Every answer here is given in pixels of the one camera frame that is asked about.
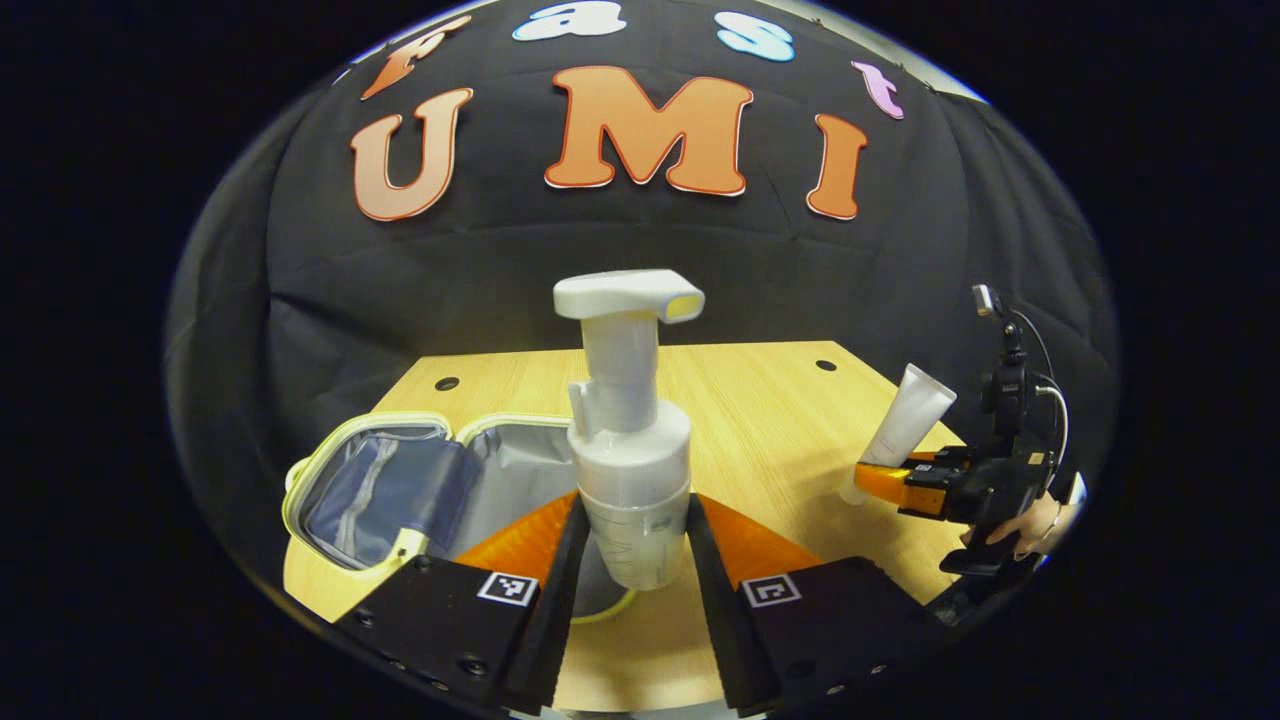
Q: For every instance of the white squeeze tube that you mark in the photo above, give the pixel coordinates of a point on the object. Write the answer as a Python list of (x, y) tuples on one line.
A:
[(910, 420)]

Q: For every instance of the black backdrop cloth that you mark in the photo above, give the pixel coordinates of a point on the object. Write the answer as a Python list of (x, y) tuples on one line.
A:
[(500, 280)]

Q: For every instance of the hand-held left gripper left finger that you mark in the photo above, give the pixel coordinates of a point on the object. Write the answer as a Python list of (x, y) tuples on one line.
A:
[(560, 600)]

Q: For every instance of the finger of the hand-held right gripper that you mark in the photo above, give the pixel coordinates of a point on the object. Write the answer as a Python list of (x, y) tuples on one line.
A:
[(940, 456), (890, 487)]

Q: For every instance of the white pump bottle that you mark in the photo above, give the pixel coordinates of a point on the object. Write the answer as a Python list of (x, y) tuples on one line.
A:
[(625, 440)]

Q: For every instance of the pale yellow suitcase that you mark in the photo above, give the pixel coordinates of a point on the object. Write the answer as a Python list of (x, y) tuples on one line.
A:
[(380, 490)]

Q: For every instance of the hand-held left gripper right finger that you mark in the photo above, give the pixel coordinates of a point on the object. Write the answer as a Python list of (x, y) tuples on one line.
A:
[(715, 600)]

